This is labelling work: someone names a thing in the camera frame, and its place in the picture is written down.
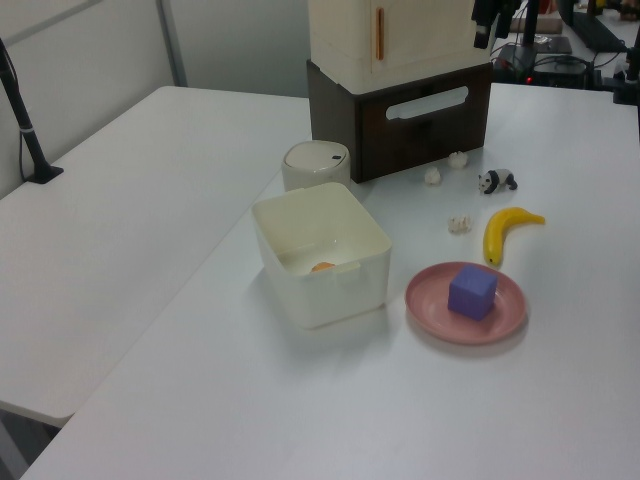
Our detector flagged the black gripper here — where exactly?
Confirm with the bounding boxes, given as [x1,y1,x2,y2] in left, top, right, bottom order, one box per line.
[471,0,517,50]

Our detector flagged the purple cube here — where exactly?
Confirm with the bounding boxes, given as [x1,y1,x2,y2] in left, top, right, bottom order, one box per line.
[447,265,499,321]

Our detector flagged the pink plate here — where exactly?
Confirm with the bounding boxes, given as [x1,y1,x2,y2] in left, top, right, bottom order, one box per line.
[404,261,528,346]

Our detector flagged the black monitor stand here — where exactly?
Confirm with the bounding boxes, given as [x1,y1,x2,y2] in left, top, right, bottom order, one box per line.
[492,0,574,59]

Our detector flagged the black electronics box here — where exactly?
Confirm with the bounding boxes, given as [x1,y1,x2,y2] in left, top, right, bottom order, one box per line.
[527,54,594,89]

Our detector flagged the black laptop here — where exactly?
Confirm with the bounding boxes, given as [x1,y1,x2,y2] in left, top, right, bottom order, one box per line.
[557,0,634,51]

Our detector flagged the panda figurine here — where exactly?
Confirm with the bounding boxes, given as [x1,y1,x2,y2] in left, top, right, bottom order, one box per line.
[477,169,519,196]

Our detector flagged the dark brown drawer cabinet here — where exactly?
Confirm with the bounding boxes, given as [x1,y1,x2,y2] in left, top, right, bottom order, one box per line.
[305,58,494,184]

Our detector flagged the yellow toy banana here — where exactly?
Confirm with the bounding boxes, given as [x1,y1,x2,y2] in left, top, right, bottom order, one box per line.
[482,206,546,267]

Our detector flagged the small cream lidded trash can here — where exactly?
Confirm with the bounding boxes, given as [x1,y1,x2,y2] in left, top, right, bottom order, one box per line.
[280,141,351,192]

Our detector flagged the cream open plastic bin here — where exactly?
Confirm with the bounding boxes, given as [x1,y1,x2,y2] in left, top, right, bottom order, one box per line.
[250,181,393,330]

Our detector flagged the black clamp mount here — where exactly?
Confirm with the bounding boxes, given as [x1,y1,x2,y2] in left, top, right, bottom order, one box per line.
[610,42,640,106]

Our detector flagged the black camera stand pole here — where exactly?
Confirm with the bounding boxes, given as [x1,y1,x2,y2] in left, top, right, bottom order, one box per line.
[0,37,65,185]

